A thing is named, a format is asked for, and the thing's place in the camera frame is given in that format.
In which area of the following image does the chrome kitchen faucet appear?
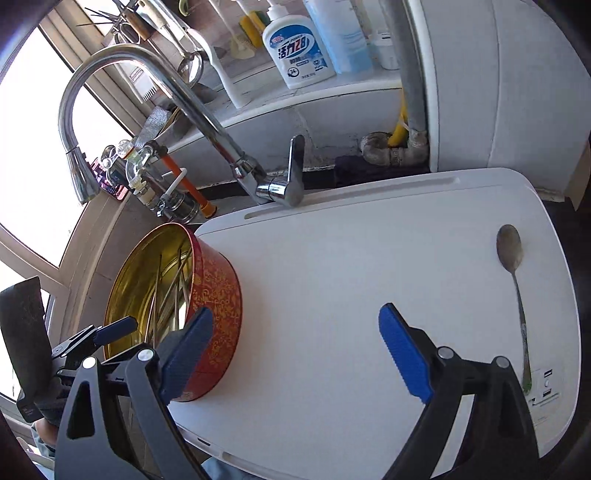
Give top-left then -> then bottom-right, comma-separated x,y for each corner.
58,44 -> 305,207

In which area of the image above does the person's left hand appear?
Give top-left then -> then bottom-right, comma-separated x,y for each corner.
31,418 -> 58,449

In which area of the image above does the red and gold round tin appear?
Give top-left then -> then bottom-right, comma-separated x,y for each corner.
103,223 -> 242,402

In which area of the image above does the white cutting board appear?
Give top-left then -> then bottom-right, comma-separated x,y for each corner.
169,169 -> 581,479

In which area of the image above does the long metal spoon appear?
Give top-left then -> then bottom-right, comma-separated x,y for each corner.
496,224 -> 533,395

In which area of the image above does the orange pipe valve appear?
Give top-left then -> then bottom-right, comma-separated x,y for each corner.
156,146 -> 217,219

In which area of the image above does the glass water filter fitting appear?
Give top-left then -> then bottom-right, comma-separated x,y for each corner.
100,140 -> 163,211

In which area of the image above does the hanging steel ladle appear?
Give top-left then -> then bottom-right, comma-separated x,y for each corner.
138,1 -> 204,87

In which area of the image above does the small white container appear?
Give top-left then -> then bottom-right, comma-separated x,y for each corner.
370,31 -> 399,71

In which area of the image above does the yellow green sponge brush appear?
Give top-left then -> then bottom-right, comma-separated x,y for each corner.
235,0 -> 270,48

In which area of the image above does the white blue detergent bottle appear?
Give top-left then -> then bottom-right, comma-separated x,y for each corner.
263,1 -> 335,90

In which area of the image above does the grey vertical pipe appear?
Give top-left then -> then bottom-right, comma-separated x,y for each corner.
360,1 -> 430,167

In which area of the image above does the light blue tall bottle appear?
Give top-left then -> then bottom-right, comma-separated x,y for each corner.
304,0 -> 373,75

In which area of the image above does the yellow gas hose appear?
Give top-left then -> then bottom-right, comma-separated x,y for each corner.
386,89 -> 411,148

